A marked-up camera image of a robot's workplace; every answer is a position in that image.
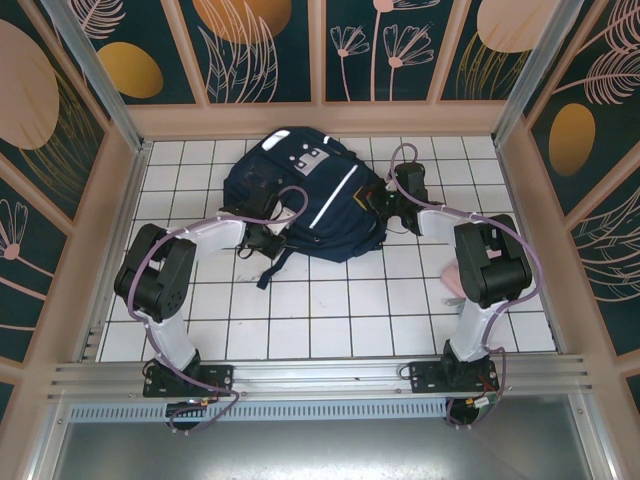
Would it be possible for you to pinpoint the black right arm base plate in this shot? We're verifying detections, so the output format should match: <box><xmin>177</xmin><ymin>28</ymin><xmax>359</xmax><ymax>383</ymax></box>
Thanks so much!
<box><xmin>408</xmin><ymin>358</ymin><xmax>502</xmax><ymax>397</ymax></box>

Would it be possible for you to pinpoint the aluminium corner post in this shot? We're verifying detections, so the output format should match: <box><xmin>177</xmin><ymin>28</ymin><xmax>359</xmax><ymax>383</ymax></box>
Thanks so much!
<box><xmin>491</xmin><ymin>0</ymin><xmax>585</xmax><ymax>147</ymax></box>
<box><xmin>38</xmin><ymin>0</ymin><xmax>153</xmax><ymax>155</ymax></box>

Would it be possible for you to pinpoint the navy blue student backpack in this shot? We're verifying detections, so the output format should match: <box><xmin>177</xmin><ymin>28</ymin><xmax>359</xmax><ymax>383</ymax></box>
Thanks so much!
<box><xmin>219</xmin><ymin>125</ymin><xmax>387</xmax><ymax>292</ymax></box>

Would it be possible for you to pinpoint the aluminium front rail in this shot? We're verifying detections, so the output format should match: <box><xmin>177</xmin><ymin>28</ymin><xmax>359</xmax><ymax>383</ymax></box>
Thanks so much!
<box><xmin>46</xmin><ymin>353</ymin><xmax>595</xmax><ymax>402</ymax></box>

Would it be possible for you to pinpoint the pink pencil case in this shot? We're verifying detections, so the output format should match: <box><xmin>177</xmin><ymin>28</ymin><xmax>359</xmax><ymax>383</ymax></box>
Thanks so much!
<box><xmin>439</xmin><ymin>264</ymin><xmax>465</xmax><ymax>300</ymax></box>

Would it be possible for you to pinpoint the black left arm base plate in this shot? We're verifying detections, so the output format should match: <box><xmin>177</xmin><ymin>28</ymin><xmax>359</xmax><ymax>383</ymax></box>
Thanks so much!
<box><xmin>142</xmin><ymin>360</ymin><xmax>237</xmax><ymax>400</ymax></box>

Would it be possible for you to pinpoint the perforated grey cable duct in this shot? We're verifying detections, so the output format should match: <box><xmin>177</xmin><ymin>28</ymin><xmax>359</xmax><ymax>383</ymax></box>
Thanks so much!
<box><xmin>66</xmin><ymin>401</ymin><xmax>452</xmax><ymax>422</ymax></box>

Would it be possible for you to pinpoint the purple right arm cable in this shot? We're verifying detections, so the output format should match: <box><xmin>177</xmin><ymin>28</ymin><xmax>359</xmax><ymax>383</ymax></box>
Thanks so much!
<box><xmin>388</xmin><ymin>142</ymin><xmax>545</xmax><ymax>432</ymax></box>

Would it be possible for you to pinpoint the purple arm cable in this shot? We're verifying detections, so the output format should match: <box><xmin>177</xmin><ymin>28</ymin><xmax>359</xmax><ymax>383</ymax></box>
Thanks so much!
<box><xmin>388</xmin><ymin>142</ymin><xmax>545</xmax><ymax>432</ymax></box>
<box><xmin>126</xmin><ymin>185</ymin><xmax>310</xmax><ymax>437</ymax></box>

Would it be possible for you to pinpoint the aluminium side rail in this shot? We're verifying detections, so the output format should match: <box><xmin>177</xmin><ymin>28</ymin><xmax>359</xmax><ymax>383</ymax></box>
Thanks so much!
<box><xmin>493</xmin><ymin>143</ymin><xmax>562</xmax><ymax>352</ymax></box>
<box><xmin>73</xmin><ymin>142</ymin><xmax>153</xmax><ymax>362</ymax></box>

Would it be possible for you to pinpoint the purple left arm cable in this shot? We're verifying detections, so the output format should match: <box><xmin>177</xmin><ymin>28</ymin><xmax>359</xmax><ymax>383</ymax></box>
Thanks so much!
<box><xmin>126</xmin><ymin>185</ymin><xmax>310</xmax><ymax>437</ymax></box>

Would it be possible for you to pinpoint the grey metal front plate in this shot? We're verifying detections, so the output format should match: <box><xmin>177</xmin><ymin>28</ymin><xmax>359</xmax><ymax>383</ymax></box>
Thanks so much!
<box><xmin>28</xmin><ymin>420</ymin><xmax>617</xmax><ymax>480</ymax></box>

